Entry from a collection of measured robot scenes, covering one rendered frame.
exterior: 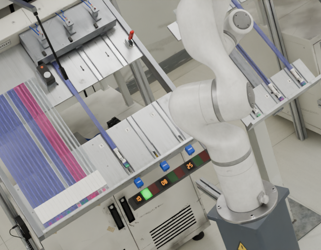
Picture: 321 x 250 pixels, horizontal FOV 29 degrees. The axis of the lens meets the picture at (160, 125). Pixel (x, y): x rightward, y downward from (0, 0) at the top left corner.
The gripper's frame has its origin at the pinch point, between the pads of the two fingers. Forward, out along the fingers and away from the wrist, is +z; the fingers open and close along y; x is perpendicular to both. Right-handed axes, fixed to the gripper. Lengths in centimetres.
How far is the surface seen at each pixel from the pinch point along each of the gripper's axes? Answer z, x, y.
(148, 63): 16.2, -10.9, 15.5
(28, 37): 17, -42, 48
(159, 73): 12.0, -5.1, 15.6
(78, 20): 15, -38, 29
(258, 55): 82, 5, -64
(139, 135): 9.9, 10.6, 35.9
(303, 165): 74, 63, -45
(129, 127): 11.1, 5.9, 37.0
